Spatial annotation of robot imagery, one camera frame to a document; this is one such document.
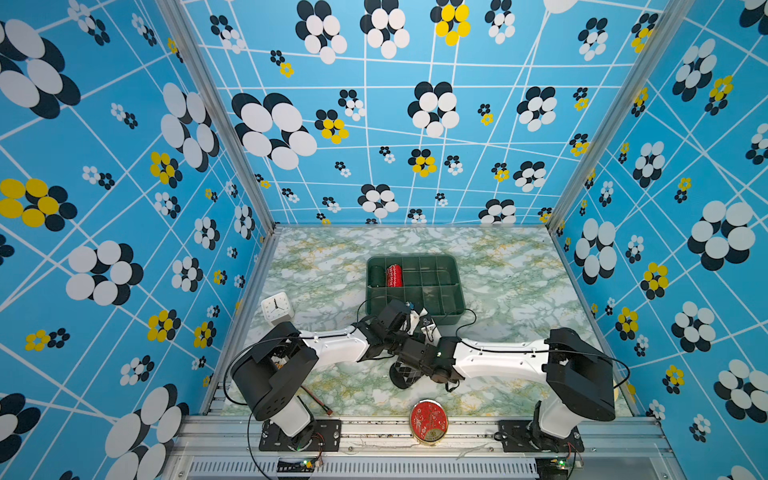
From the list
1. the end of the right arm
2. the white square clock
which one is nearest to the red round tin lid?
the end of the right arm

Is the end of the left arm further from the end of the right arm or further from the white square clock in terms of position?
the white square clock

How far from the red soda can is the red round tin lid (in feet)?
1.18

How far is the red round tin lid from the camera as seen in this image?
0.72 m

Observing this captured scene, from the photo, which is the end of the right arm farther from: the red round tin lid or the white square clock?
the white square clock

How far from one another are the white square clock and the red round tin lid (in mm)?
480

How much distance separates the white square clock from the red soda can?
339 mm

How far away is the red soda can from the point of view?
98 centimetres

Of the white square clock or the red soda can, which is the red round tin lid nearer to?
the red soda can

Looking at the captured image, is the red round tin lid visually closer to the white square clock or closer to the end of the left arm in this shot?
the end of the left arm

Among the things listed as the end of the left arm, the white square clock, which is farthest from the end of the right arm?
the white square clock

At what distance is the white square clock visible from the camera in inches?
36.7
